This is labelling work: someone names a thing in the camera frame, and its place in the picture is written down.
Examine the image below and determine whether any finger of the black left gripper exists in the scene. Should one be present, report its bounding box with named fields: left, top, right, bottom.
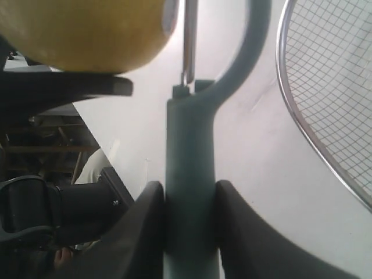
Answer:
left=0, top=31, right=134, bottom=117

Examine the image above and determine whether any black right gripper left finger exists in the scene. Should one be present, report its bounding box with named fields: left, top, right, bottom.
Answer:
left=55, top=181, right=165, bottom=278

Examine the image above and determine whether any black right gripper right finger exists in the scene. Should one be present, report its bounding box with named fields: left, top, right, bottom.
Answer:
left=215, top=180, right=354, bottom=278

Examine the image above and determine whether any teal handled peeler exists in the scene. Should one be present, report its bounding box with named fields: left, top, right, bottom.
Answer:
left=164, top=1, right=271, bottom=278

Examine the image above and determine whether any yellow lemon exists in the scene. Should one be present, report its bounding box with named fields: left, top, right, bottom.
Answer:
left=1, top=1, right=179, bottom=74

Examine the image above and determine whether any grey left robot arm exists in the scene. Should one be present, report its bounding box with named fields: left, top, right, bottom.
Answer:
left=1, top=70, right=133, bottom=278

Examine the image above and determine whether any metal wire mesh basket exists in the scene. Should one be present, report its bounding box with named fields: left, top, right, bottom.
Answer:
left=276, top=0, right=371, bottom=209

